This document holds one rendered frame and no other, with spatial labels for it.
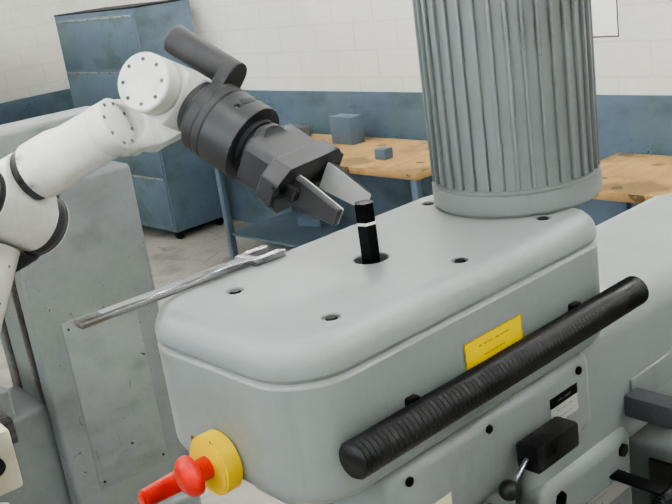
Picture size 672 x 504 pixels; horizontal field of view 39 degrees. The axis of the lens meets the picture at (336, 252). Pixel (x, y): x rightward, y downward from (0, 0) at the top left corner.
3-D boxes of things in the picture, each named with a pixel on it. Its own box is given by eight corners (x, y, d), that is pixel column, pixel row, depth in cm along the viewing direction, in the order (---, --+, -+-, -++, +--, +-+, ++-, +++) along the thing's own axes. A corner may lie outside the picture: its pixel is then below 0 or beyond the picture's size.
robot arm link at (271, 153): (327, 202, 109) (249, 151, 113) (353, 130, 104) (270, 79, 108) (260, 236, 99) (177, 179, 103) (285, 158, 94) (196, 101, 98)
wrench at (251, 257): (87, 332, 90) (85, 324, 90) (68, 324, 93) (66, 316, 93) (286, 255, 105) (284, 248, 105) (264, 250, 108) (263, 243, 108)
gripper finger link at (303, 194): (336, 229, 98) (290, 199, 100) (346, 204, 97) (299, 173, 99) (328, 234, 97) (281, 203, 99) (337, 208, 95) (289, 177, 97)
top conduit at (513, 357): (367, 487, 80) (362, 449, 79) (334, 472, 83) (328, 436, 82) (650, 306, 107) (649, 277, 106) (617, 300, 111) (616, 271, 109)
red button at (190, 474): (197, 507, 86) (189, 468, 85) (173, 493, 89) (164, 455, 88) (226, 490, 89) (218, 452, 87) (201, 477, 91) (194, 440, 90)
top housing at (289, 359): (320, 532, 82) (292, 362, 77) (156, 446, 101) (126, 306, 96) (619, 337, 111) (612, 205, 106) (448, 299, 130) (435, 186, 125)
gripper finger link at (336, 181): (371, 190, 100) (325, 161, 102) (362, 215, 102) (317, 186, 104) (379, 186, 102) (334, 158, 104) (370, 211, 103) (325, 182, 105)
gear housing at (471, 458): (403, 571, 91) (390, 480, 88) (248, 491, 109) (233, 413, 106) (598, 427, 112) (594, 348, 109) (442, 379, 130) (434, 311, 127)
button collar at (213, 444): (231, 505, 88) (220, 447, 86) (195, 485, 92) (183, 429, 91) (249, 495, 89) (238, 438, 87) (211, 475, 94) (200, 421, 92)
